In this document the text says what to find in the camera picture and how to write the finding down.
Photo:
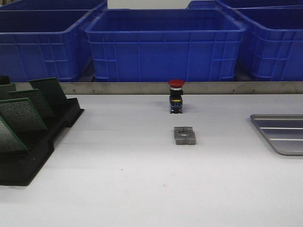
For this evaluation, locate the green board third row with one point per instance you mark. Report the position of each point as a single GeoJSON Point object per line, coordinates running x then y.
{"type": "Point", "coordinates": [21, 116]}

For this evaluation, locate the green board rearmost right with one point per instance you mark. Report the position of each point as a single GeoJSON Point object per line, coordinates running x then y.
{"type": "Point", "coordinates": [51, 90]}

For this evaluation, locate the green board second row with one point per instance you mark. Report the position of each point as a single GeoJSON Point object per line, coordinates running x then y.
{"type": "Point", "coordinates": [37, 99]}

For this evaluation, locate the silver metal tray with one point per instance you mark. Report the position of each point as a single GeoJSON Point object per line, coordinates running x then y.
{"type": "Point", "coordinates": [284, 132]}

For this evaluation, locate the green board front left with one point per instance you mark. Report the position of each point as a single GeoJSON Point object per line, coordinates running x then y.
{"type": "Point", "coordinates": [9, 142]}

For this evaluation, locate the green board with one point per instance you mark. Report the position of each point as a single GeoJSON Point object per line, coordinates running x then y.
{"type": "Point", "coordinates": [9, 142]}
{"type": "Point", "coordinates": [4, 89]}

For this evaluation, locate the black slotted board rack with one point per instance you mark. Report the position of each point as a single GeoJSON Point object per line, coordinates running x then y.
{"type": "Point", "coordinates": [19, 169]}

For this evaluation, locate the green board far left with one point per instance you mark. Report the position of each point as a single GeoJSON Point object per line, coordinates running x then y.
{"type": "Point", "coordinates": [4, 89]}

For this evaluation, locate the red emergency stop button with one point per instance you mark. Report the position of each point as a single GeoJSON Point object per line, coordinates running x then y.
{"type": "Point", "coordinates": [175, 98]}

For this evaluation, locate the grey metal clamp block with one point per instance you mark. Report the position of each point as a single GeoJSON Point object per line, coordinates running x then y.
{"type": "Point", "coordinates": [184, 135]}

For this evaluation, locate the blue centre plastic crate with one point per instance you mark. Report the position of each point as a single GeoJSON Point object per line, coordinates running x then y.
{"type": "Point", "coordinates": [157, 45]}

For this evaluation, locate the blue right rear crate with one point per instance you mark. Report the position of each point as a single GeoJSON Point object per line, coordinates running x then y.
{"type": "Point", "coordinates": [235, 4]}

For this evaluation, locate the blue left front crate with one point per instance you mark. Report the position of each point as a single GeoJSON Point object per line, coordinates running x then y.
{"type": "Point", "coordinates": [38, 44]}

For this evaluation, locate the blue right front crate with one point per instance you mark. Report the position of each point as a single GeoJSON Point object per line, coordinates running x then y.
{"type": "Point", "coordinates": [272, 45]}

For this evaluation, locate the steel table edge rail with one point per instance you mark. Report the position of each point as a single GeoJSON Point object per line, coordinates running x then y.
{"type": "Point", "coordinates": [190, 88]}

